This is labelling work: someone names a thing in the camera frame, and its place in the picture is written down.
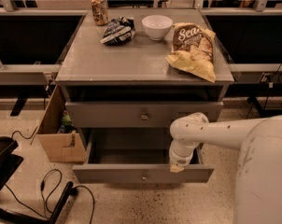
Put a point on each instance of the cardboard box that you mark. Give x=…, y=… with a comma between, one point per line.
x=60, y=145

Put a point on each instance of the dark crumpled snack bag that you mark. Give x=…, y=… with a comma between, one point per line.
x=118, y=31

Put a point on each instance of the gold soda can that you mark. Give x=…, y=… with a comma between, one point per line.
x=99, y=12

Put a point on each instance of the yellow sea salt chip bag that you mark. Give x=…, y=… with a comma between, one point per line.
x=192, y=50

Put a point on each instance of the black chair base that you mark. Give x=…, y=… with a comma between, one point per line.
x=9, y=163

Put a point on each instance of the white ceramic bowl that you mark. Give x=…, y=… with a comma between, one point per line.
x=157, y=27

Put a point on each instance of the grey top drawer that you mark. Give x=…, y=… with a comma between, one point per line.
x=136, y=114

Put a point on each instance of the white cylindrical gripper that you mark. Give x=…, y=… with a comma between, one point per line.
x=179, y=160

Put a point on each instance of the grey drawer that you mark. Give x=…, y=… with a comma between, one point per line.
x=136, y=114
x=137, y=156

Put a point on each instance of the grey drawer cabinet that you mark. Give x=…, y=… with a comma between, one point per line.
x=136, y=71

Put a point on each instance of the green bottle in box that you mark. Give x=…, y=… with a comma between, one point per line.
x=65, y=119

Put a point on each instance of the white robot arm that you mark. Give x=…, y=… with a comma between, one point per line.
x=258, y=183

